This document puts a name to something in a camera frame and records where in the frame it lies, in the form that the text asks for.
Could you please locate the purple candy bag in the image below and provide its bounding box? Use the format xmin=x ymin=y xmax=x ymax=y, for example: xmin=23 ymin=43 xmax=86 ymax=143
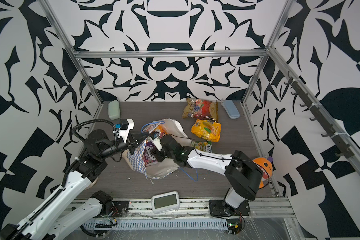
xmin=143 ymin=142 xmax=157 ymax=166

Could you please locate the checkered paper bag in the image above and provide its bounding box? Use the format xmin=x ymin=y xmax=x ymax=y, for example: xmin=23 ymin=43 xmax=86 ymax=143
xmin=122 ymin=119 xmax=192 ymax=180

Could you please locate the green Fox's candy bag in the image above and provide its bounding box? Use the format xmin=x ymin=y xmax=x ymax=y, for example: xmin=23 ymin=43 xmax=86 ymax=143
xmin=191 ymin=141 xmax=212 ymax=153

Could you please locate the yellow snack bag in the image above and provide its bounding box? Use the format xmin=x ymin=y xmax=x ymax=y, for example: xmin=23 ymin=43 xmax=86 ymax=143
xmin=191 ymin=119 xmax=222 ymax=143

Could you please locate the gold fruit gummy bag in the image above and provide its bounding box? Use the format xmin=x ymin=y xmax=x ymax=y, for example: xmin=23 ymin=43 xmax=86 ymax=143
xmin=182 ymin=98 xmax=219 ymax=122

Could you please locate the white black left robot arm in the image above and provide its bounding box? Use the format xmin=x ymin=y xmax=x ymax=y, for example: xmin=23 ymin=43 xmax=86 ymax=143
xmin=0 ymin=125 xmax=149 ymax=240

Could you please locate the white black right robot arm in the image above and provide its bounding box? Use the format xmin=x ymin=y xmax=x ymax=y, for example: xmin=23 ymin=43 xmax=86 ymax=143
xmin=153 ymin=135 xmax=264 ymax=210

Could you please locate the orange Fox's fruits candy bag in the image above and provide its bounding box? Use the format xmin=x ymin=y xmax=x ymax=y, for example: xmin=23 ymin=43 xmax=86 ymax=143
xmin=150 ymin=125 xmax=168 ymax=140

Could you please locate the white digital timer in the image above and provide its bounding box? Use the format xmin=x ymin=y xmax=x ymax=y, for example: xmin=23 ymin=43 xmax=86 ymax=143
xmin=151 ymin=191 xmax=180 ymax=214

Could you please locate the light blue case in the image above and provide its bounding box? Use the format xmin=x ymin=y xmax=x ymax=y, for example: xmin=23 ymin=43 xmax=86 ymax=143
xmin=222 ymin=100 xmax=240 ymax=120

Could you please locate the orange shark plush toy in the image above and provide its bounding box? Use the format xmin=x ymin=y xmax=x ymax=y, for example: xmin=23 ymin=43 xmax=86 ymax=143
xmin=253 ymin=158 xmax=274 ymax=190

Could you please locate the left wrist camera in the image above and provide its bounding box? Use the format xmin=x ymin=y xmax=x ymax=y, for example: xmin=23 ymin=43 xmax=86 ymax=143
xmin=113 ymin=119 xmax=135 ymax=144

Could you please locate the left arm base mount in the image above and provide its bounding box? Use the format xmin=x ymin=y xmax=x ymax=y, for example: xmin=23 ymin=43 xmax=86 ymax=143
xmin=91 ymin=191 xmax=130 ymax=218

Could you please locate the black corrugated cable hose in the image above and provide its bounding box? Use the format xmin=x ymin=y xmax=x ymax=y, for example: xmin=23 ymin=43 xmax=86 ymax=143
xmin=5 ymin=119 xmax=116 ymax=240

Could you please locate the white slotted cable duct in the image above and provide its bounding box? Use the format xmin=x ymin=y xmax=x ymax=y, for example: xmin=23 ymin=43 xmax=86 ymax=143
xmin=84 ymin=219 xmax=228 ymax=232

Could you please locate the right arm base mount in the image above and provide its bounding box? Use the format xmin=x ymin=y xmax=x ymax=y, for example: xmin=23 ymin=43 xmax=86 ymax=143
xmin=209 ymin=192 xmax=251 ymax=218

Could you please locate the aluminium cage frame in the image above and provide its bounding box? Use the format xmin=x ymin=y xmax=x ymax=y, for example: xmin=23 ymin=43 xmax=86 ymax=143
xmin=37 ymin=0 xmax=360 ymax=240

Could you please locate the black wall hook rail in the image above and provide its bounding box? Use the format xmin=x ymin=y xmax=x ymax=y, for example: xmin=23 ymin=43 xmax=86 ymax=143
xmin=285 ymin=72 xmax=355 ymax=159

